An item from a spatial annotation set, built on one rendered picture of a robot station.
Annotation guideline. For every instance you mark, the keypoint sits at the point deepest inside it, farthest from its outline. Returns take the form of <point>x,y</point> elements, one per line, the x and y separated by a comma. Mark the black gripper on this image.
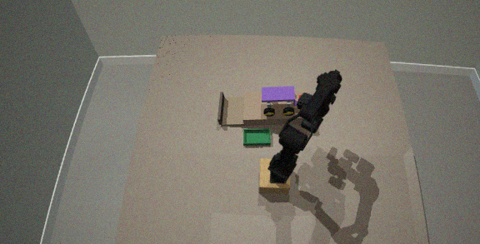
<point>319,119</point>

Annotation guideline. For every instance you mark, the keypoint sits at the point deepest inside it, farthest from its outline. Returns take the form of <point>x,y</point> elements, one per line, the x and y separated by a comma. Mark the green tray floor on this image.
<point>256,137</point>

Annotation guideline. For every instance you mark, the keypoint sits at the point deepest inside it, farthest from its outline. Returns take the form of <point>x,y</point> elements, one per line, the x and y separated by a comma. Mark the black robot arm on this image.
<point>292,140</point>

